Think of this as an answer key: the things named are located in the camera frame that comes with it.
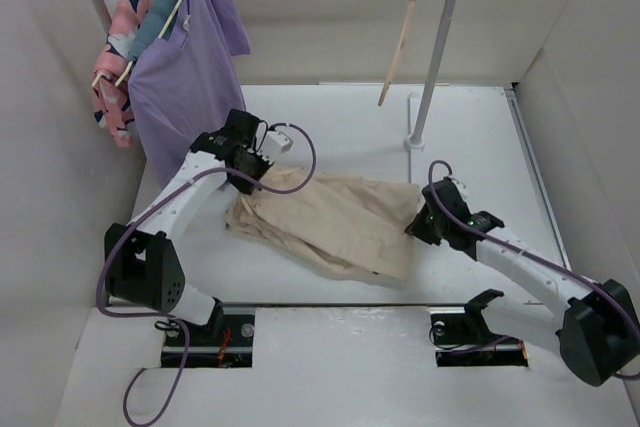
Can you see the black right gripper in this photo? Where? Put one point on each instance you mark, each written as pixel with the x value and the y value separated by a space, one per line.
pixel 417 227

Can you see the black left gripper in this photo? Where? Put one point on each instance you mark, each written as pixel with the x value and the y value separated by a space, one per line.
pixel 245 186

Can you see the beige trousers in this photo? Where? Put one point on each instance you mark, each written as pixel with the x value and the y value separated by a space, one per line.
pixel 346 227

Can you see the beige hanger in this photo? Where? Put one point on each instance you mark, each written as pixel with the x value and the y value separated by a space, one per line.
pixel 403 39

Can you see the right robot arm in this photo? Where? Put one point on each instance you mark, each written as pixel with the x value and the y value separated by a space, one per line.
pixel 592 327

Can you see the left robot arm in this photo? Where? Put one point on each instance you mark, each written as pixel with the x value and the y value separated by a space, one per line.
pixel 142 266

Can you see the cream hanger under purple shirt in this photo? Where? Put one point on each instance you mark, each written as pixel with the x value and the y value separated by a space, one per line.
pixel 172 12

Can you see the purple t-shirt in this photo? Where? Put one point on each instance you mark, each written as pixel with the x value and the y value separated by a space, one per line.
pixel 186 84

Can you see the pink floral garment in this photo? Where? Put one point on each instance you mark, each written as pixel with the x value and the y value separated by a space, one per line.
pixel 111 105

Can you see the teal garment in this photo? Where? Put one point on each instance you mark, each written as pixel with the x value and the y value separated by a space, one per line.
pixel 151 27

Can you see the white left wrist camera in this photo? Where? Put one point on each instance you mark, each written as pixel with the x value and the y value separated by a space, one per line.
pixel 275 144

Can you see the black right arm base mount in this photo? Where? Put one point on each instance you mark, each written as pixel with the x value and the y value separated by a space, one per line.
pixel 458 345

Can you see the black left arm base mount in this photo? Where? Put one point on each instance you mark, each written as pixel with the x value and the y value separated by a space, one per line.
pixel 231 348

